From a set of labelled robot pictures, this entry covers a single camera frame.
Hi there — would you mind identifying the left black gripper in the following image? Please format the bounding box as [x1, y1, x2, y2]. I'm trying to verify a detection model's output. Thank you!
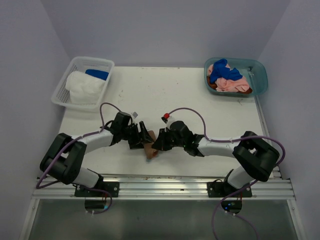
[121, 121, 154, 149]

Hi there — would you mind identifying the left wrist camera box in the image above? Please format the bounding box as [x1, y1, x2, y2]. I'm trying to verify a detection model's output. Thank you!
[131, 111, 138, 119]

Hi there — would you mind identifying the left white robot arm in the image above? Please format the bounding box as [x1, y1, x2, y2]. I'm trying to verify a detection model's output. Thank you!
[36, 111, 154, 197]

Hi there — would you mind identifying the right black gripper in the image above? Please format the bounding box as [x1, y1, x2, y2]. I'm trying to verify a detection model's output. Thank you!
[152, 127, 186, 151]

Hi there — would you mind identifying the teal plastic tub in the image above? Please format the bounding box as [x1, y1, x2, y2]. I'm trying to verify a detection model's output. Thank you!
[204, 57, 269, 97]

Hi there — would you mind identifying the orange brown patterned towel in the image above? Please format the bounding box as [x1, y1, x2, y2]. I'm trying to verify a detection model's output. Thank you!
[143, 130, 159, 161]

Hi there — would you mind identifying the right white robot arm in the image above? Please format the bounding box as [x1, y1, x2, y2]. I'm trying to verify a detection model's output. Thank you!
[152, 120, 280, 198]

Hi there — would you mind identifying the white rolled towel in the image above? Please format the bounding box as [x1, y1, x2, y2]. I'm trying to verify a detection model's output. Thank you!
[65, 71, 106, 105]

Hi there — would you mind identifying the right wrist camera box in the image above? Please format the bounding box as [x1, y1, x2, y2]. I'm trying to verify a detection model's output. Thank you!
[161, 113, 176, 129]

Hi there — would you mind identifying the blue rolled towel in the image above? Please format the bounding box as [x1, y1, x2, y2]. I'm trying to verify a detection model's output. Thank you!
[85, 69, 109, 81]

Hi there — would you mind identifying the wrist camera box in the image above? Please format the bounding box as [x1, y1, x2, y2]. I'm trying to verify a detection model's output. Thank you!
[131, 111, 138, 119]
[161, 113, 176, 129]

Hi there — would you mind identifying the blue towel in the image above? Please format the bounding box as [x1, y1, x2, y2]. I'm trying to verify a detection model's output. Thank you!
[209, 58, 243, 84]
[85, 69, 109, 81]

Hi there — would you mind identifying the white plastic mesh basket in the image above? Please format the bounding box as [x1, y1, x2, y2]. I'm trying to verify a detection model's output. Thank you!
[51, 56, 115, 112]

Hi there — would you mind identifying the dark red towel in tub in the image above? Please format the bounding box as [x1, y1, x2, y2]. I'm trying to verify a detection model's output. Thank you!
[208, 83, 253, 95]

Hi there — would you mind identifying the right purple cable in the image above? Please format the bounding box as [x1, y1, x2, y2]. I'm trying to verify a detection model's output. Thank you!
[167, 107, 286, 240]

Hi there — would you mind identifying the aluminium mounting rail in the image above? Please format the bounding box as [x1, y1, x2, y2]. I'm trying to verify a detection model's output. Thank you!
[32, 173, 296, 201]

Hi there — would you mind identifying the pink crumpled towel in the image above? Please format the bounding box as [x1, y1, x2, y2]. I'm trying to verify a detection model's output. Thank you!
[206, 64, 253, 95]

